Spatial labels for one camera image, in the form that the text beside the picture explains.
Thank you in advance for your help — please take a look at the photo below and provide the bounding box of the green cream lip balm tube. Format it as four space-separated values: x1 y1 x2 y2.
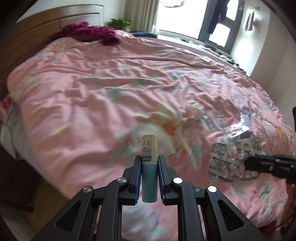
141 133 158 203

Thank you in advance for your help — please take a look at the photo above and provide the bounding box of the silver printed foil packet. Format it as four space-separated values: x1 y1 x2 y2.
208 138 261 182

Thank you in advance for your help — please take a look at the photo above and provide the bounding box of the purple ovo look box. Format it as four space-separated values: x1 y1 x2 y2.
225 108 252 139

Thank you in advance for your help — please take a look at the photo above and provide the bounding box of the pink floral duvet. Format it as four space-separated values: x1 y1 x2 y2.
7 31 295 228

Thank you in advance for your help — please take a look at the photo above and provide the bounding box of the grey bed sheet mattress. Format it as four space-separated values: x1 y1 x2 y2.
1 103 32 161

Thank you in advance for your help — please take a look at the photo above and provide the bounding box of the red floral pillow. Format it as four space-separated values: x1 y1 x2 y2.
0 95 18 122

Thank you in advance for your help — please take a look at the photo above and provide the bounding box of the potted green plant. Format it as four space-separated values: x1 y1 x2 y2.
107 18 132 32

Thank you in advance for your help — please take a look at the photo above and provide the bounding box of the beige curtain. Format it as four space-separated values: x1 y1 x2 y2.
124 0 159 32

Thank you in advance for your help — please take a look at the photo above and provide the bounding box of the maroon cloth on bed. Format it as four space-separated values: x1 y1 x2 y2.
52 22 120 46

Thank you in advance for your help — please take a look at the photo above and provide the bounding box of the wooden headboard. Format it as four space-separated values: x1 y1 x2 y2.
1 4 104 99

